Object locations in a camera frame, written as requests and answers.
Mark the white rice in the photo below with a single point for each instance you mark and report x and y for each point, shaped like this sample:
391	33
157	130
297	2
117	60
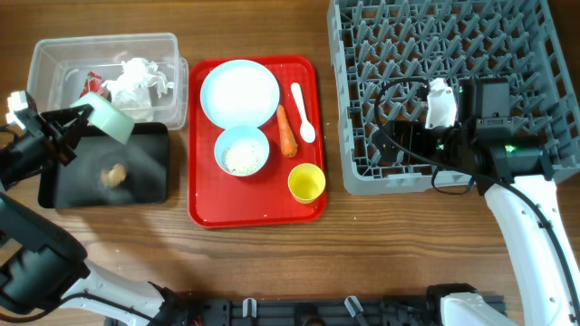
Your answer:
244	157

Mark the white tissue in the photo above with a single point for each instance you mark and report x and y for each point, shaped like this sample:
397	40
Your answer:
131	90

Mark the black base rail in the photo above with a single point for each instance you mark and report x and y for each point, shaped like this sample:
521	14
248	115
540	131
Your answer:
402	310

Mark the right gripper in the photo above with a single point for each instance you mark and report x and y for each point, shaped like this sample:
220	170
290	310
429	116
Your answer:
405	141

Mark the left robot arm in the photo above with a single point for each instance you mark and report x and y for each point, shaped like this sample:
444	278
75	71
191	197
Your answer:
51	270

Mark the clear plastic bin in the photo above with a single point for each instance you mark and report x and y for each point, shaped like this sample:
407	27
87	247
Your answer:
60	66

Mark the light blue bowl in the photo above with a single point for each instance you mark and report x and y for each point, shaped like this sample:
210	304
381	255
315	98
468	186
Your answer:
228	136

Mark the brown food scrap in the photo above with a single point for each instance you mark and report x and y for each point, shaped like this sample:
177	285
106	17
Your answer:
113	177

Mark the white plastic spoon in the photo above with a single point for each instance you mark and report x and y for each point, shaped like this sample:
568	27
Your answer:
307	131

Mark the black plastic tray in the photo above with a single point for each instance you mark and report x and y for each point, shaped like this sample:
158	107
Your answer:
145	156

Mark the red snack wrapper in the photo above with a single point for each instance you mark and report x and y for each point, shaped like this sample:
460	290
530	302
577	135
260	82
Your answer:
93	83

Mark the large light blue plate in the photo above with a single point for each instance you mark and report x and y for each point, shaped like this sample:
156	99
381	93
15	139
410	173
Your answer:
239	93

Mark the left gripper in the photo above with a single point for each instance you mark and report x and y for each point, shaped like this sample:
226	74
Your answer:
40	128

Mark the mint green bowl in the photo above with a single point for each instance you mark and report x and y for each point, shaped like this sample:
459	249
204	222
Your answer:
106	117

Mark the grey dishwasher rack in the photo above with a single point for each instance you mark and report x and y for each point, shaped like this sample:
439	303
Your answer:
374	42

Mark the orange carrot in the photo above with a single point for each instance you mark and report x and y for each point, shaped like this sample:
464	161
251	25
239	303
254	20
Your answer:
288	144

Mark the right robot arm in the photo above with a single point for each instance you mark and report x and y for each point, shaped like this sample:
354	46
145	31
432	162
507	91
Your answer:
473	132

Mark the yellow plastic cup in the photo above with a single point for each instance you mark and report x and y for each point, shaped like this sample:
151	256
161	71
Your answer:
306	182

